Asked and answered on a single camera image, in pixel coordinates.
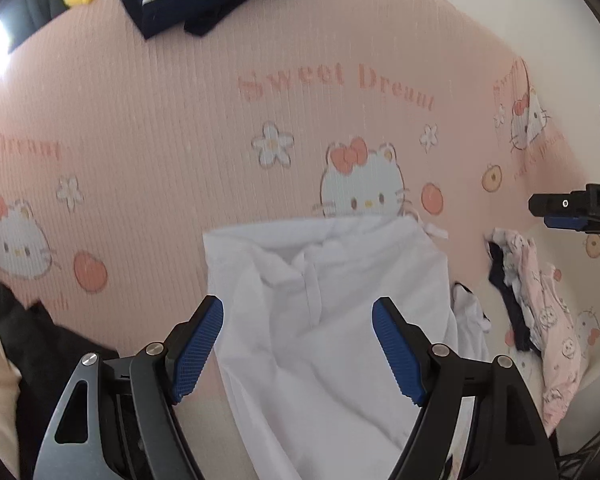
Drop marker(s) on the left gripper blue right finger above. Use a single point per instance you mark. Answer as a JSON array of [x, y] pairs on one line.
[[437, 380]]

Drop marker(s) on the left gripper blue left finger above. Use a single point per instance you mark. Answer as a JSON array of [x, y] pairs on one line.
[[162, 380]]

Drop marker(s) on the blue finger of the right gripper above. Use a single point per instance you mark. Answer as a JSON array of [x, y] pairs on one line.
[[566, 223], [546, 204]]

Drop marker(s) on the pink cartoon print pajama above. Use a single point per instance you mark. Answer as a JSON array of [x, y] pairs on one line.
[[534, 287]]

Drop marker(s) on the white shirt navy trim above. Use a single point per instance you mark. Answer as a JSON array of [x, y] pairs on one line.
[[310, 389]]

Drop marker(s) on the navy garment under pajama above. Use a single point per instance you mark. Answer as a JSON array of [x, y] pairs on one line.
[[521, 332]]

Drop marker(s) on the pink cream Hello Kitty blanket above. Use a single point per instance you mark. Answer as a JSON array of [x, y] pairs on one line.
[[118, 154]]

